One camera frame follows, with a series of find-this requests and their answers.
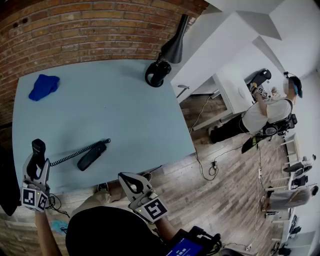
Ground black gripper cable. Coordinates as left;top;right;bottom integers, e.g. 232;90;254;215
46;193;71;219

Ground person's black shirt torso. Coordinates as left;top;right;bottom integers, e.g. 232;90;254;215
65;205;166;256

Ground blue item on floor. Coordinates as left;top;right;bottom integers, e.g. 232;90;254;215
50;219;70;236

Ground black chest device blue screen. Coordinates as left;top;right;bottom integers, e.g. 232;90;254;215
165;225;223;256

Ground black telephone handset with cord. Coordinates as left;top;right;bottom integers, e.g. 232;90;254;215
49;138;112;168

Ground white floor cable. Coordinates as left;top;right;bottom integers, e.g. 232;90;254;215
189;94;213;135

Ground white desk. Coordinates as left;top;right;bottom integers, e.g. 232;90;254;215
170;11;254;132

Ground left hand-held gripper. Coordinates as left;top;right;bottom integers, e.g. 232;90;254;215
20;152;51;213

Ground blue cloth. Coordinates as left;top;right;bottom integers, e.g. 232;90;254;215
28;73;61;102

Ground person's right forearm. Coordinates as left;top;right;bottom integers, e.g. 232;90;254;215
154;216;184;244

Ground black object beside table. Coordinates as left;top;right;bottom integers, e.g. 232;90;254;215
0;143;23;217

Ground black desk lamp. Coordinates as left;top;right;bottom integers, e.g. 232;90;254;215
144;13;190;88

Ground black office chair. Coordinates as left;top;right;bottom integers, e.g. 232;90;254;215
244;69;273;89

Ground black floor cable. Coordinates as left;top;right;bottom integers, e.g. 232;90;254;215
194;145;245;182

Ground person's left forearm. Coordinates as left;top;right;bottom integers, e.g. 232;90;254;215
34;209;63;256

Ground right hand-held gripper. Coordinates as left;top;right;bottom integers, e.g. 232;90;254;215
117;171;169;225

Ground person's beige trousers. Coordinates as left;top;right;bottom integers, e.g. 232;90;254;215
69;172;152;219

